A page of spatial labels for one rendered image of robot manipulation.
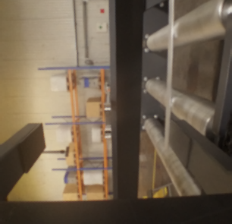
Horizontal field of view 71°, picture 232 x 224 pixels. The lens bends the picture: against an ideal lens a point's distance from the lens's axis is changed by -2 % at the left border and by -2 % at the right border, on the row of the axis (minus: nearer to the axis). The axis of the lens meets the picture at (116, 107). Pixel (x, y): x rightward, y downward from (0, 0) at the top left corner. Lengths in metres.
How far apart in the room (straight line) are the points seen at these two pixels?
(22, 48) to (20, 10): 1.84
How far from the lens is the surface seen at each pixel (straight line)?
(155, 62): 1.30
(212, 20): 0.51
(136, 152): 0.40
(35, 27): 10.23
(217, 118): 0.42
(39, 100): 10.41
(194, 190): 0.68
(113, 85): 0.27
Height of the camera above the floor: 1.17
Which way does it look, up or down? 2 degrees down
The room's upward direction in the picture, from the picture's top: 91 degrees counter-clockwise
